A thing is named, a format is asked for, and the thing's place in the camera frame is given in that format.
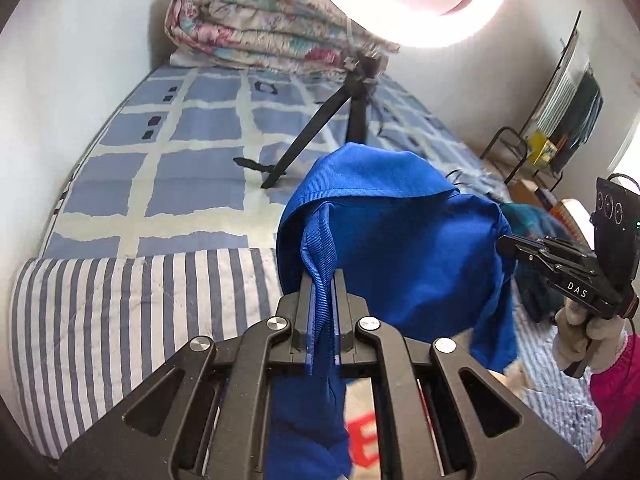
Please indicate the dark navy garment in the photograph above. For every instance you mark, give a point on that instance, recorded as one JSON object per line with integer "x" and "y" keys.
{"x": 537, "y": 290}

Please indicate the black tripod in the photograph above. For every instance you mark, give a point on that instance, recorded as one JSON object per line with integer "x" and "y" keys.
{"x": 357, "y": 110}

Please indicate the person's right hand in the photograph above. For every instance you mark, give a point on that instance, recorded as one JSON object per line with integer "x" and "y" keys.
{"x": 607, "y": 335}

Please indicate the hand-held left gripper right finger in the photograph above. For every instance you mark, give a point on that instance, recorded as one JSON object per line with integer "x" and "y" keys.
{"x": 352, "y": 345}

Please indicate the folded floral quilt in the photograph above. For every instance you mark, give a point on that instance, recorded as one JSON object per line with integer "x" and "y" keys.
{"x": 240, "y": 20}

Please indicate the person's right forearm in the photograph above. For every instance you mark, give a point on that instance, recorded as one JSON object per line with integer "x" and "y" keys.
{"x": 620, "y": 390}

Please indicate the striped hanging towel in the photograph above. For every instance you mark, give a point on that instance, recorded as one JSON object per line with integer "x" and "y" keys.
{"x": 560, "y": 85}

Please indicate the blue checked bed sheet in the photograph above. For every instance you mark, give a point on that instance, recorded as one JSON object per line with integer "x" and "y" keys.
{"x": 165, "y": 135}

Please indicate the teal garment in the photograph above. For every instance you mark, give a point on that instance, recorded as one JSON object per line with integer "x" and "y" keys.
{"x": 530, "y": 220}

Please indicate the dark blue flat box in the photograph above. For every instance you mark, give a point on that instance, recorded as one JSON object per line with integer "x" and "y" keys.
{"x": 547, "y": 199}

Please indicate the cream and blue jacket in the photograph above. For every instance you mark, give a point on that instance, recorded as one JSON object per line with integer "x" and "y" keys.
{"x": 400, "y": 240}

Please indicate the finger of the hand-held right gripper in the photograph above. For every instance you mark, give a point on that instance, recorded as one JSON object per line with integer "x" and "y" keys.
{"x": 530, "y": 249}
{"x": 570, "y": 270}

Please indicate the yellow box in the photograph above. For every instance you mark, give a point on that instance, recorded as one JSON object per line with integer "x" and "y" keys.
{"x": 540, "y": 147}

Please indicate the dark hanging clothes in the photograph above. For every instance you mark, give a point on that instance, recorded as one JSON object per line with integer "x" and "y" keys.
{"x": 585, "y": 110}

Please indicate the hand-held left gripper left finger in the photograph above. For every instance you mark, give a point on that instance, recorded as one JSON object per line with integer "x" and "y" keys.
{"x": 292, "y": 335}

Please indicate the black metal clothes rack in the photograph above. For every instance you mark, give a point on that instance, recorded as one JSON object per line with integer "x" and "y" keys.
{"x": 500, "y": 135}

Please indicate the cardboard box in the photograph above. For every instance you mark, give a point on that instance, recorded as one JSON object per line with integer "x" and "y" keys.
{"x": 525, "y": 190}

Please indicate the striped bed mattress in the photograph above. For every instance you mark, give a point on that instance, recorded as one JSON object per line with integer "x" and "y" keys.
{"x": 125, "y": 310}

